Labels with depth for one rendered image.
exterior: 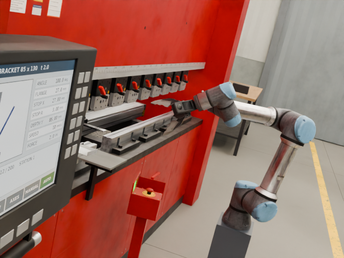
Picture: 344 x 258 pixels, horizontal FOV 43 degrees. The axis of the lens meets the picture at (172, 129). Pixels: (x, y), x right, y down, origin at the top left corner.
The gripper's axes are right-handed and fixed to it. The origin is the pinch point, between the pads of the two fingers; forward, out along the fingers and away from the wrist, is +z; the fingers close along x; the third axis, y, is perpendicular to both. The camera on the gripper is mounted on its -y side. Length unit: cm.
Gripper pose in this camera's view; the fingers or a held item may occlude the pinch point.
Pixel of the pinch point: (155, 119)
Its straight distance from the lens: 185.2
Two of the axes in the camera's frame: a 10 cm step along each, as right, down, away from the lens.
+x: -3.4, -9.4, 0.8
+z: -9.0, 3.5, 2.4
